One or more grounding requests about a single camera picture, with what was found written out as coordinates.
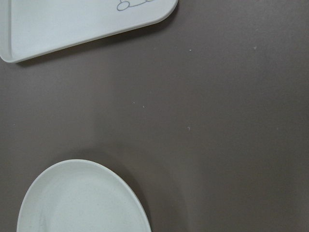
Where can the cream round plate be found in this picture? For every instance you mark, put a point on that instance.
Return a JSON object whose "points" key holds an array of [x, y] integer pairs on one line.
{"points": [[81, 196]]}

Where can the cream rectangular tray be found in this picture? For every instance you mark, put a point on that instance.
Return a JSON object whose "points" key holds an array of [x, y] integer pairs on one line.
{"points": [[31, 28]]}

